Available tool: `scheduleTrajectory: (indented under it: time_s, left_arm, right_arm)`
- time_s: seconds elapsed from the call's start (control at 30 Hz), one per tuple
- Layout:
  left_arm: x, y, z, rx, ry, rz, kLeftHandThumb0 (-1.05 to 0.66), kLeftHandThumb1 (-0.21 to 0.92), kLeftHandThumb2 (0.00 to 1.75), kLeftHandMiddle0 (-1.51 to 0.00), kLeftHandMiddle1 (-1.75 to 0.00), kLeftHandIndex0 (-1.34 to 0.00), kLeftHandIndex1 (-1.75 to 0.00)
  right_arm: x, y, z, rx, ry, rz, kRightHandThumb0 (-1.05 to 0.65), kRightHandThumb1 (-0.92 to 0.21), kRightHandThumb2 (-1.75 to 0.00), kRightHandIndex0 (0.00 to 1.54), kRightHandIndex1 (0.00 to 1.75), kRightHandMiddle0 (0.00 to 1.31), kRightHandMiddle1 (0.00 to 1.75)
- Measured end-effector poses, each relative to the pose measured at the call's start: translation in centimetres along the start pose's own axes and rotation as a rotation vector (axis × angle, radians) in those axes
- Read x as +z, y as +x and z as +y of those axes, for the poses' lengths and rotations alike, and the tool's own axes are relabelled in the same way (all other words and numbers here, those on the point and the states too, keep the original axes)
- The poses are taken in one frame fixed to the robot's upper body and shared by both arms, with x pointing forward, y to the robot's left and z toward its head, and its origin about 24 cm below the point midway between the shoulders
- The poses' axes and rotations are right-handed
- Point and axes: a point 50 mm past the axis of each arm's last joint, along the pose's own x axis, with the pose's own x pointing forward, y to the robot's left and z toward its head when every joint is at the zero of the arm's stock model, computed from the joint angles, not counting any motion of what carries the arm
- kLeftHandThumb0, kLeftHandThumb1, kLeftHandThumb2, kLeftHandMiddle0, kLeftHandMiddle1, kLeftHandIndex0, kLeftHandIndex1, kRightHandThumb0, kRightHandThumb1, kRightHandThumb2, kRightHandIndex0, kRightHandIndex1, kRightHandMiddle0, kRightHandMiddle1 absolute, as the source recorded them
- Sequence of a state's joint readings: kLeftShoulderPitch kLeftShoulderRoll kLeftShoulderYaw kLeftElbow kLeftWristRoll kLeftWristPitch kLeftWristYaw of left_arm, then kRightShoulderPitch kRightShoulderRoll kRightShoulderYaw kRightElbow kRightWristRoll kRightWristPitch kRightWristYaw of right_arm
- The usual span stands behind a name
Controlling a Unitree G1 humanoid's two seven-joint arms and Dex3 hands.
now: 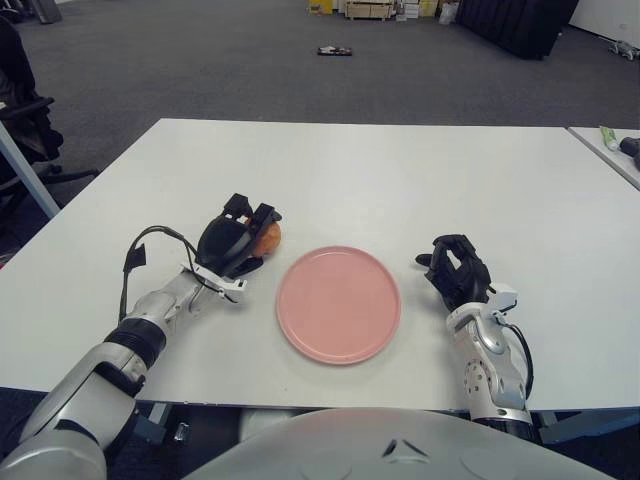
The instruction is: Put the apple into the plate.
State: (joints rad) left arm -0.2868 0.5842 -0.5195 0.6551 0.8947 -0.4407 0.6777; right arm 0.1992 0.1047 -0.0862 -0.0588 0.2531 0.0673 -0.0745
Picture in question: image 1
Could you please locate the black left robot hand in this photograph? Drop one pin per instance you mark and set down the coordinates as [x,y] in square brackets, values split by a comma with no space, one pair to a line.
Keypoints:
[222,245]

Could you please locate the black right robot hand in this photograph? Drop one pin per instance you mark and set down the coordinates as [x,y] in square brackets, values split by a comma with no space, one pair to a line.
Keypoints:
[462,280]

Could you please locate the red apple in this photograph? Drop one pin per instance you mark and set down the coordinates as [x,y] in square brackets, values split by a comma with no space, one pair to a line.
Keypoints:
[268,242]

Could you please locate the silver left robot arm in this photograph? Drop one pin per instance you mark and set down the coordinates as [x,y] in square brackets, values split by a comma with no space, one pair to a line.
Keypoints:
[150,306]

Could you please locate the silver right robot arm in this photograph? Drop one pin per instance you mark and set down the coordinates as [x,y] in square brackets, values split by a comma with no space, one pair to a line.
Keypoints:
[487,350]

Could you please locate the pink round plate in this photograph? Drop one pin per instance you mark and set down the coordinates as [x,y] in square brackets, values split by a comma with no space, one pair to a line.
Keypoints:
[339,306]

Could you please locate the grey robot torso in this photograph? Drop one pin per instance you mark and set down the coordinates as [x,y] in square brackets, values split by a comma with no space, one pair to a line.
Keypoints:
[350,445]

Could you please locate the green and white tube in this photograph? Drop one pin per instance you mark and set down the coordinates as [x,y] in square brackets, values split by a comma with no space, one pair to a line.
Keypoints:
[610,138]

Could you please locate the grey slanted table leg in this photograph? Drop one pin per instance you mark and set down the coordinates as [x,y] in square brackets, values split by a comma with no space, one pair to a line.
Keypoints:
[27,172]

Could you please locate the black handheld controller with screen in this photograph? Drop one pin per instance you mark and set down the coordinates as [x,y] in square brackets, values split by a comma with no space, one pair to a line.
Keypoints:
[631,144]

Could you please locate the black tray on floor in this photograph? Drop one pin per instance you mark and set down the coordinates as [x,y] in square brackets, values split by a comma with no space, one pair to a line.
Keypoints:
[336,50]

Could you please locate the black office chair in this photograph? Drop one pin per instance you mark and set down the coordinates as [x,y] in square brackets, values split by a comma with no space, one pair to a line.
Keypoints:
[20,115]

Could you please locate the yellow box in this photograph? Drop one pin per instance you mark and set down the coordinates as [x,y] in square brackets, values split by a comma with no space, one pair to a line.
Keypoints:
[321,6]

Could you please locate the black curtain partition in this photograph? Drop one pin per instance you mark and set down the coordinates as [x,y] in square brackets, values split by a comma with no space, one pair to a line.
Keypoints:
[515,25]

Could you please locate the white plastic bag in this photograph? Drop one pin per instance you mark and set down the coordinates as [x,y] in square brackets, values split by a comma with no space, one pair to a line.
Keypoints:
[448,13]

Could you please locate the wooden crate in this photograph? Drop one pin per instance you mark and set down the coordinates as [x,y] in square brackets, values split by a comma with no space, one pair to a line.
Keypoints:
[369,9]

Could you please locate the grey robot dog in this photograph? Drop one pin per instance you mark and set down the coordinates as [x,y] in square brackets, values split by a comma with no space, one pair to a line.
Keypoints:
[622,49]

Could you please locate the grey bin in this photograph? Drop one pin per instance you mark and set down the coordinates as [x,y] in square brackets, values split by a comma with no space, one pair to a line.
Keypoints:
[48,10]

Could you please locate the grey table frame beam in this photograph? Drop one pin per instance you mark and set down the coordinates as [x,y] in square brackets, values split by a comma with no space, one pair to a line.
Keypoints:
[585,427]
[155,425]

